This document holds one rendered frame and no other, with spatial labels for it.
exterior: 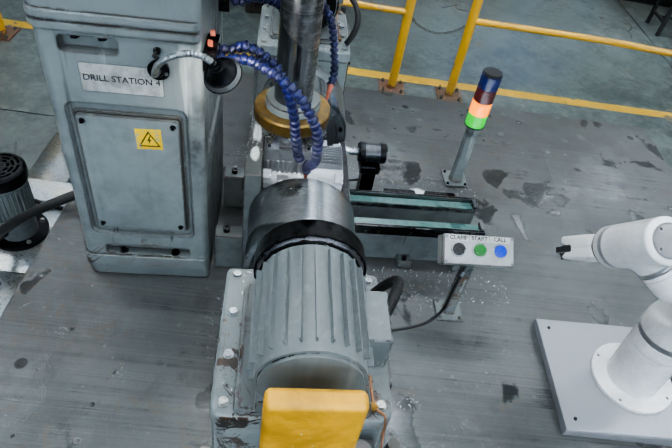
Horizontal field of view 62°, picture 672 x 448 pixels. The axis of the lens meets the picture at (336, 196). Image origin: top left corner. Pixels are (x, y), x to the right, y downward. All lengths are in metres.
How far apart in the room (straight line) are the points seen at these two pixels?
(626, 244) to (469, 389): 0.55
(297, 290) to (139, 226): 0.67
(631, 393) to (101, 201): 1.31
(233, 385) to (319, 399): 0.25
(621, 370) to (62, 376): 1.27
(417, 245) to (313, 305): 0.84
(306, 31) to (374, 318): 0.62
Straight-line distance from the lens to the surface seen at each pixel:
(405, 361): 1.43
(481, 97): 1.74
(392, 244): 1.58
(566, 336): 1.61
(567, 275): 1.80
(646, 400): 1.59
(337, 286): 0.82
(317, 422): 0.75
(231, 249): 1.49
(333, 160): 1.42
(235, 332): 0.99
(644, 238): 1.06
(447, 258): 1.32
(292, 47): 1.22
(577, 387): 1.53
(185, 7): 1.05
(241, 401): 0.91
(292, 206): 1.19
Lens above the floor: 1.99
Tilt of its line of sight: 42 degrees down
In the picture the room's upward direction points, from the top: 10 degrees clockwise
